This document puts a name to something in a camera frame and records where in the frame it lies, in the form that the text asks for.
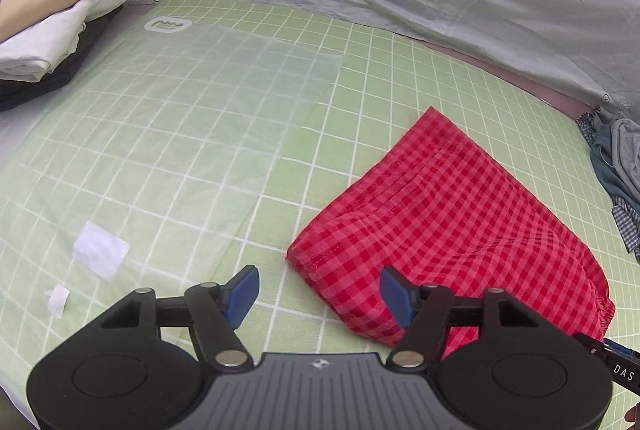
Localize translucent plastic storage bag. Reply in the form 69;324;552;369
1;17;343;282

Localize operator right hand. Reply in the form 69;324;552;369
624;405;639;430

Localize green grid mat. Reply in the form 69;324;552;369
1;0;639;415

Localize red checkered shorts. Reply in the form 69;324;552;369
286;109;615;346

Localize grey sweatshirt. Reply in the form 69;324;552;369
611;118;640;202

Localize white paper label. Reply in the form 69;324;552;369
72;221;130;282

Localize blue plaid shirt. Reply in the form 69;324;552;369
612;197;639;260

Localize folded white garment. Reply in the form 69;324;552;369
1;0;128;83

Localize small white paper scrap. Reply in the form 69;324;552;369
46;284;70;318

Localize blue denim garment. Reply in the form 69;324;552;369
577;108;639;211

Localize folded black garment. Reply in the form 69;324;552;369
0;2;125;113

